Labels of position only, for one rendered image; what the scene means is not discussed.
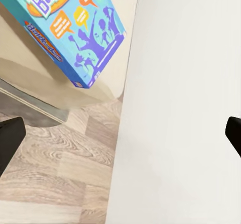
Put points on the bed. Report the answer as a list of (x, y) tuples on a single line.
[(33, 87)]

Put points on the board game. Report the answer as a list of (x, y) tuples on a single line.
[(80, 36)]

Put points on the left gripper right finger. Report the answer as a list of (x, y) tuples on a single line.
[(233, 132)]

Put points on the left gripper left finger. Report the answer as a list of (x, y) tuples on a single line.
[(12, 133)]

